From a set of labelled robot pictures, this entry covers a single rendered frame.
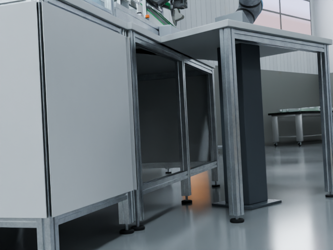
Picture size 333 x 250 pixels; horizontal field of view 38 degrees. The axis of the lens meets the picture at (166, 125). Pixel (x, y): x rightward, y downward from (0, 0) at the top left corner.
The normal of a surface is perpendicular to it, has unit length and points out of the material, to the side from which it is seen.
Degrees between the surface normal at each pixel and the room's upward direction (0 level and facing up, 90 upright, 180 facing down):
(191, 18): 90
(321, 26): 90
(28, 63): 90
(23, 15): 90
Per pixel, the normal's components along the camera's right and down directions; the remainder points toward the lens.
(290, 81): 0.69, -0.04
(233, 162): -0.73, 0.03
